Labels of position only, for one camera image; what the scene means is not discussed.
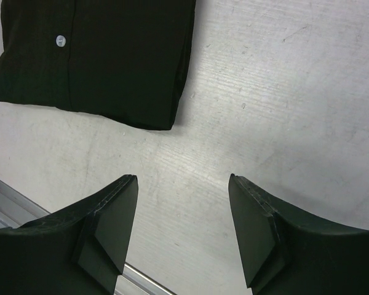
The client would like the black long sleeve shirt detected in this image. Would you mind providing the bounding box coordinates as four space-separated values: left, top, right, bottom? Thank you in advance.
0 0 196 130

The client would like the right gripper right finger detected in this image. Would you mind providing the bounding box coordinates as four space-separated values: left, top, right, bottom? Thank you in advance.
228 175 369 294

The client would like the aluminium front rail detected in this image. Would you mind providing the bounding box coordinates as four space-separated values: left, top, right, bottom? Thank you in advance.
0 180 175 295

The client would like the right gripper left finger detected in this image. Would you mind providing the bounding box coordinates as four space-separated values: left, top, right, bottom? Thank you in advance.
0 175 138 294

